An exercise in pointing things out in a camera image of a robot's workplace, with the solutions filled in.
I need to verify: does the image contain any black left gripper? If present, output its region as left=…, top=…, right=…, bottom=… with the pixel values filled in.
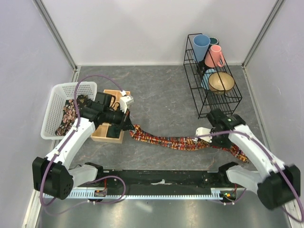
left=104, top=105, right=134, bottom=132

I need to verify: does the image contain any multicolour patchwork tie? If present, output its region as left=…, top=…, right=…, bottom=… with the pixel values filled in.
left=129, top=124, right=250, bottom=163

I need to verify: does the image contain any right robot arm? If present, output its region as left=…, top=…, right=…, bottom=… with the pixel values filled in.
left=207, top=109, right=301, bottom=209

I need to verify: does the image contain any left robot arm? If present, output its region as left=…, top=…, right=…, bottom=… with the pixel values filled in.
left=32, top=92, right=134, bottom=200

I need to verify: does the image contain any rolled dark green tie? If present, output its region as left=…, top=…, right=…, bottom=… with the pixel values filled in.
left=106, top=125, right=122, bottom=139

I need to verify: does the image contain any wooden compartment box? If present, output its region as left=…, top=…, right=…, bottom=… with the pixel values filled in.
left=91, top=89, right=124, bottom=144

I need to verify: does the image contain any black gold patterned tie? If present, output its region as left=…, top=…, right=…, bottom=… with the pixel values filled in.
left=76, top=95, right=88, bottom=111

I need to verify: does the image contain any floral black pink tie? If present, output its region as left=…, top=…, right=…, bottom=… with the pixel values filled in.
left=55, top=99, right=77, bottom=136

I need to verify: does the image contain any wooden bowl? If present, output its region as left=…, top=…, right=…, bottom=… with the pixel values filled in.
left=209, top=72, right=235, bottom=95

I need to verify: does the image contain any light blue cup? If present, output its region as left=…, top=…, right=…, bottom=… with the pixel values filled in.
left=201, top=68, right=216, bottom=90

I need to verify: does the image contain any white plastic basket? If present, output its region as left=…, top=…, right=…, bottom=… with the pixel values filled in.
left=40, top=81, right=97, bottom=140

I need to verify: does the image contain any pink mug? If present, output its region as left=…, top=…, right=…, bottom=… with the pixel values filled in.
left=205, top=45, right=225, bottom=68

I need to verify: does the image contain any dark green cup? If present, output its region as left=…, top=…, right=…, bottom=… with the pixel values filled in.
left=210, top=37, right=219, bottom=46

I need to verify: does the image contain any blue plastic cup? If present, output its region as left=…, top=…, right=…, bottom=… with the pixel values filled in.
left=193, top=34, right=210, bottom=62

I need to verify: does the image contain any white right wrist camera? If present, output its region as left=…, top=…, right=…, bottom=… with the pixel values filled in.
left=195, top=127, right=212, bottom=143

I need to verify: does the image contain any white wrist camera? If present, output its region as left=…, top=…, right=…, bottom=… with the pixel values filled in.
left=195, top=127, right=212, bottom=143
left=119, top=90, right=134, bottom=114

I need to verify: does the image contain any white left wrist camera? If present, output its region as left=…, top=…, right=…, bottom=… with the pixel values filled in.
left=119, top=90, right=134, bottom=114

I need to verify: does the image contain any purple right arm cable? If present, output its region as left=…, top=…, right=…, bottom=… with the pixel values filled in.
left=197, top=129, right=304, bottom=223

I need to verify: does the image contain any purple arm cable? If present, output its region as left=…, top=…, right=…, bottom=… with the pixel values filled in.
left=197, top=129, right=304, bottom=223
left=39, top=75, right=126, bottom=216

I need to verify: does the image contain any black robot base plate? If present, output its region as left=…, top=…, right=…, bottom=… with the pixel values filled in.
left=77, top=169, right=247, bottom=197

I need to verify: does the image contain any black wire rack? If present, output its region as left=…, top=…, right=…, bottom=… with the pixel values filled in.
left=183, top=33, right=242, bottom=118

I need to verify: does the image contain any slotted cable duct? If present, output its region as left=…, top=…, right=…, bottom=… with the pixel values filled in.
left=44, top=187, right=245, bottom=200

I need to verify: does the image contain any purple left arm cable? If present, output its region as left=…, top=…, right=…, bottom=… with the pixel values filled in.
left=39, top=75, right=126, bottom=216

